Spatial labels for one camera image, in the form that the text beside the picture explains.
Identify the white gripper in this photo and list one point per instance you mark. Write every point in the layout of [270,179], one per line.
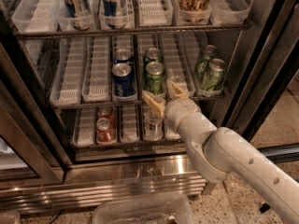
[181,111]

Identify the green soda can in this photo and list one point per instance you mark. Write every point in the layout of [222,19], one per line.
[152,54]
[154,78]

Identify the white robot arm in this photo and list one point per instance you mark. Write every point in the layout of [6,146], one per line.
[216,152]

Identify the front right green can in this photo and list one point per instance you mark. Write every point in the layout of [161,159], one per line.
[214,75]

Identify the front blue pepsi can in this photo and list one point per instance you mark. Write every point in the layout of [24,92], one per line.
[123,79]

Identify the blue pepsi can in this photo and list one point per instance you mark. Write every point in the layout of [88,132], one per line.
[123,56]
[123,79]

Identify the rear right green can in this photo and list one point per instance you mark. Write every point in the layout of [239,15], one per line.
[206,55]

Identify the rear blue pepsi can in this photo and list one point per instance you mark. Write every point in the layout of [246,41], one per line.
[123,56]

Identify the rear red soda can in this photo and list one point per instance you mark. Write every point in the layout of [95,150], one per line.
[106,112]

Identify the red soda can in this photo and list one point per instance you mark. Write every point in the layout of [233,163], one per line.
[105,131]
[106,112]

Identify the front red soda can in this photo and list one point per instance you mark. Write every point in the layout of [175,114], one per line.
[105,131]

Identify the open fridge glass door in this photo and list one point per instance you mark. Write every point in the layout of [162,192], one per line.
[264,62]

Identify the gold lacroix can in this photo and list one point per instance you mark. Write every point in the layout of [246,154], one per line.
[194,10]

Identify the stainless steel fridge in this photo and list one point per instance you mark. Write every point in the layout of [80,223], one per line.
[53,160]

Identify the clear plastic water bottle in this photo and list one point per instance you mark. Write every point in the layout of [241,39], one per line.
[153,127]

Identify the clear plastic bin on floor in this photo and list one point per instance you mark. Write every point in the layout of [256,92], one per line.
[152,209]

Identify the black tripod leg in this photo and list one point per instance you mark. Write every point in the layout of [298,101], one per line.
[264,207]

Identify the small clear container corner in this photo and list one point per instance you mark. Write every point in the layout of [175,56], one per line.
[10,218]

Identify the middle wire shelf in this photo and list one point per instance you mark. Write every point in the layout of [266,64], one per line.
[136,102]

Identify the wire shelf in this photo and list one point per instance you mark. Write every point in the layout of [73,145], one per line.
[136,102]
[137,31]

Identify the top wire shelf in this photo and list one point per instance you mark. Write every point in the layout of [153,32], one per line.
[137,31]

